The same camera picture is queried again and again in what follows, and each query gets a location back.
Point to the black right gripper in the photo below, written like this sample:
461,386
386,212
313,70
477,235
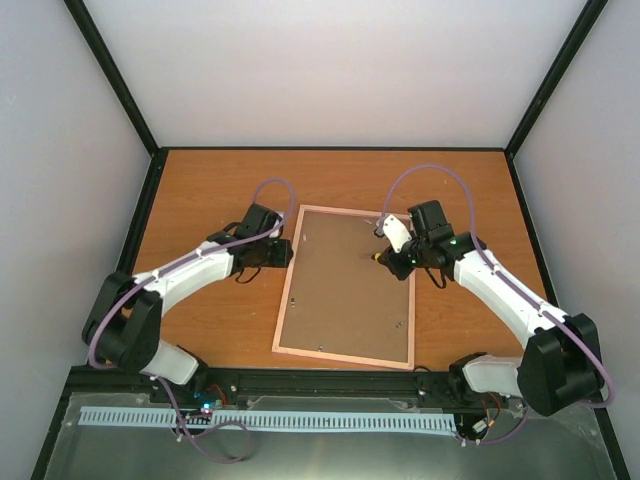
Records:
400,270

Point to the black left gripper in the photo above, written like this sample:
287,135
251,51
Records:
284,257

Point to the pink picture frame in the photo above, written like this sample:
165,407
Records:
338,304

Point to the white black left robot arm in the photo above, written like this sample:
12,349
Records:
123,329

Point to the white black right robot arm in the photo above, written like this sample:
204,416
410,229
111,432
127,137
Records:
561,361

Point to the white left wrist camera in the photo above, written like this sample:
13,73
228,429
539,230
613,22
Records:
278,222

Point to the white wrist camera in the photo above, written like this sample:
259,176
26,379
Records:
394,230
278,222

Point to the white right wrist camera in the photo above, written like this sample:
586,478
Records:
394,230

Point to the black aluminium mounting rail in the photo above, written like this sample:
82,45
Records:
236,386

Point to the light blue cable duct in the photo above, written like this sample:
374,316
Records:
274,421

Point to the black right frame post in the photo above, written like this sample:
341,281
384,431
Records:
573,42

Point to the black frame post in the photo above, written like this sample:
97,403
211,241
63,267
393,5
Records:
573,42
100,51

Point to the black left frame post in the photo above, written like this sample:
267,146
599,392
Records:
100,51

